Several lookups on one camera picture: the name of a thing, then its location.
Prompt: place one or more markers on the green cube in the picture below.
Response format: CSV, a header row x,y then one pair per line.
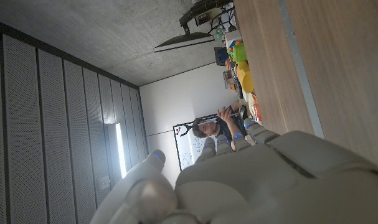
x,y
239,52

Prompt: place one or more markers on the printed tin can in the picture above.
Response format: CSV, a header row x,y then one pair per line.
x,y
229,79

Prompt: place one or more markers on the black computer monitor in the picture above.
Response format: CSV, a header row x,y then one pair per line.
x,y
184,42

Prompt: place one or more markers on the bright ceiling light strip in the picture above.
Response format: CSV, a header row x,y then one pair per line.
x,y
120,149

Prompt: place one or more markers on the large white cube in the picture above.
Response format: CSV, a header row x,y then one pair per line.
x,y
232,35

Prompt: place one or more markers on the yellow plastic block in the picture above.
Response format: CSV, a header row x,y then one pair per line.
x,y
246,77

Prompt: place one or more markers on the black reacher grabber tool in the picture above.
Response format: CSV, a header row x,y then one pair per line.
x,y
218,118

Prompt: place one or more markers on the white whiteboard black frame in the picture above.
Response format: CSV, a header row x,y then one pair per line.
x,y
185,149

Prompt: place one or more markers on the multicolour puzzle cube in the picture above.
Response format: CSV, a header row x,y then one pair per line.
x,y
231,46

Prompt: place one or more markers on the seated person dark shirt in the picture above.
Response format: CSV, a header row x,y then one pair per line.
x,y
229,124

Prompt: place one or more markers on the green round object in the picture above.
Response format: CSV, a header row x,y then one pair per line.
x,y
220,33

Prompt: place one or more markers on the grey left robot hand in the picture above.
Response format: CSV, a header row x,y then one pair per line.
x,y
269,180

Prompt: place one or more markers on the black computer mouse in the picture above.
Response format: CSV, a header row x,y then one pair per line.
x,y
242,112

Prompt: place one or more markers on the dark blue cup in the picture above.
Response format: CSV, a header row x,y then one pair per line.
x,y
221,56

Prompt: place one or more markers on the orange snack packet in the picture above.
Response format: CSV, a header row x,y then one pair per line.
x,y
255,109

